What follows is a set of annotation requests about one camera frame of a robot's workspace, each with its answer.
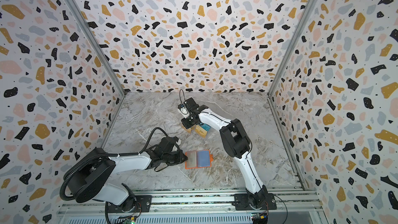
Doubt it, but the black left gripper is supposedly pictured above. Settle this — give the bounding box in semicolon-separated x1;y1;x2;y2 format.
164;149;191;166

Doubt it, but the orange card holder wallet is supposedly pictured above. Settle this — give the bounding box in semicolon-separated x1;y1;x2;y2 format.
193;150;213;169

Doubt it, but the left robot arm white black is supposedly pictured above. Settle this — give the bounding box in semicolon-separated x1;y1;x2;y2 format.
60;136;188;206

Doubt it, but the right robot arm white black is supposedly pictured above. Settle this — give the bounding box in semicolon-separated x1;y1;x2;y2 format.
178;98;268;209

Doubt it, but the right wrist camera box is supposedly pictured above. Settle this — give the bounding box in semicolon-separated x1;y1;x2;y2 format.
178;104;190;118

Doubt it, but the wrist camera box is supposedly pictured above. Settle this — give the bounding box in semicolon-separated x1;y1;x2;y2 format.
172;136;180;147
178;104;190;118

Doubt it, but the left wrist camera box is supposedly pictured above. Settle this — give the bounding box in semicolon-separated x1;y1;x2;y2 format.
172;136;180;147

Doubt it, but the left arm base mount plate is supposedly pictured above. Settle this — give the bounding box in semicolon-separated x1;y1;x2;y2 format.
105;195;152;215

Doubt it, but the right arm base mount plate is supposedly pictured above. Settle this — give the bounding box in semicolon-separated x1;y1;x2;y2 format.
232;193;277;211

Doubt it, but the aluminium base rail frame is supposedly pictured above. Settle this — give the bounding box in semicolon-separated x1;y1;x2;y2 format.
54;187;328;224

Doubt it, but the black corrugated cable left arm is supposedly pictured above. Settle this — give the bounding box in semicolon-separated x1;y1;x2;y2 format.
58;127;170;202

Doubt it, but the aluminium corner post right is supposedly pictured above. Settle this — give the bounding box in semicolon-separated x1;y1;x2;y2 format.
267;0;331;97

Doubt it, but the aluminium corner post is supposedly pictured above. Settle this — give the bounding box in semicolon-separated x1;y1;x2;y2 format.
267;0;331;97
49;0;126;97

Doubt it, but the aluminium corner post left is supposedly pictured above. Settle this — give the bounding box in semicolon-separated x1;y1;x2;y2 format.
49;0;126;97

